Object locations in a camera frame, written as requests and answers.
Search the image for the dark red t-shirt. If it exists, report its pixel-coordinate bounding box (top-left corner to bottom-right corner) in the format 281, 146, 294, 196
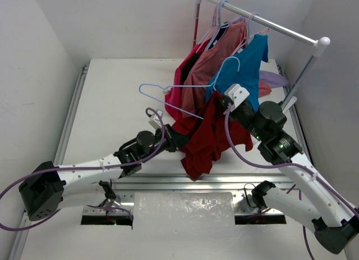
171, 90, 254, 180

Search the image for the light blue wire hanger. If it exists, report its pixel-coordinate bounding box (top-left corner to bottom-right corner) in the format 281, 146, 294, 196
139, 56, 241, 120

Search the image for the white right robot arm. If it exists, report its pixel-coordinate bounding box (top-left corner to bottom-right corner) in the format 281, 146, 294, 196
219, 97, 358, 254

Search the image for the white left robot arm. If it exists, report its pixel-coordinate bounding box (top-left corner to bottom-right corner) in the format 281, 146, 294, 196
19, 124, 190, 222

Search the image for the magenta pink t-shirt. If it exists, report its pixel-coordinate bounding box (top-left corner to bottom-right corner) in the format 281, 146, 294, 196
164, 45, 208, 127

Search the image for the teal blue t-shirt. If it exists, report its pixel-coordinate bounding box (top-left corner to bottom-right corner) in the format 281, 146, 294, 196
205, 35, 271, 111

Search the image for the salmon pink t-shirt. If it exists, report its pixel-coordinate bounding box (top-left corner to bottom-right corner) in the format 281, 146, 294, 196
179, 20, 272, 119

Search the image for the blue hanger on rack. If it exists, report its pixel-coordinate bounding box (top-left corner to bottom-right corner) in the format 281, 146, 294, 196
193, 0, 246, 46

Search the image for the lavender cloth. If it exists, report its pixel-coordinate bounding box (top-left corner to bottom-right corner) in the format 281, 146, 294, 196
260, 70, 289, 88

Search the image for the white foam sheet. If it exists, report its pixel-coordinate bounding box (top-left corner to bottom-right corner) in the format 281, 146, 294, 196
133, 192, 234, 233

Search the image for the white clothes rack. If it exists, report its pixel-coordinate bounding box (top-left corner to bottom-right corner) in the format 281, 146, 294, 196
192, 0, 331, 115

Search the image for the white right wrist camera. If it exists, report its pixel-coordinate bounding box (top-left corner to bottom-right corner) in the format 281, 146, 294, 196
224, 84, 250, 112

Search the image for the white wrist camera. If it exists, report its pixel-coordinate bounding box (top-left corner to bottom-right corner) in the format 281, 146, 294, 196
224, 84, 250, 112
149, 110, 164, 130

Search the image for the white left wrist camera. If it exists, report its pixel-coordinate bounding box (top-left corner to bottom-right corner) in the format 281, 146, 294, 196
149, 110, 164, 130

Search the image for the aluminium table rail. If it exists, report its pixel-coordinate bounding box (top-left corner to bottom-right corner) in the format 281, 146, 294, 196
11, 59, 302, 259

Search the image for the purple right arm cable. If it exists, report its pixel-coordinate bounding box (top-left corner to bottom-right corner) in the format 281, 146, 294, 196
223, 104, 359, 260

